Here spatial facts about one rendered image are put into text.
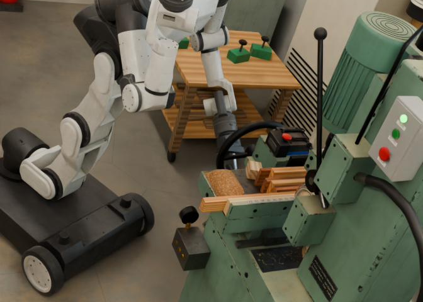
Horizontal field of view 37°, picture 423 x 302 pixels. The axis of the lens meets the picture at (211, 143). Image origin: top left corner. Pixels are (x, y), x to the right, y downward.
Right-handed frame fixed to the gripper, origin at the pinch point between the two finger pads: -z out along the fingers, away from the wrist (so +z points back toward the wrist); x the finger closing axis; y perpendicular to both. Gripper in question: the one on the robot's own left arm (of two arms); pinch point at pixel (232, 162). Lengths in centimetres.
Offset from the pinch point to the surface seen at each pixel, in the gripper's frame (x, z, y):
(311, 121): -115, 47, -41
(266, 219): 26, -31, 32
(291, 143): 11.1, -7.4, 36.5
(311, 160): 16, -17, 46
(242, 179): 24.9, -16.5, 25.4
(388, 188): 40, -38, 81
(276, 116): -95, 50, -48
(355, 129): 28, -18, 70
